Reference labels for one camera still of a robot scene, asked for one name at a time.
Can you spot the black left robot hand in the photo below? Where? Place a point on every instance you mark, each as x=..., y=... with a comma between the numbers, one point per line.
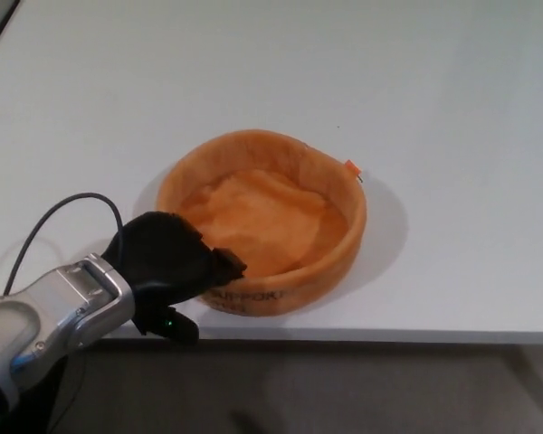
x=163, y=253

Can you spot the orange plush plate with print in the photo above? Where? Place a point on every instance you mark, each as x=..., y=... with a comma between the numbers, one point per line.
x=271, y=212

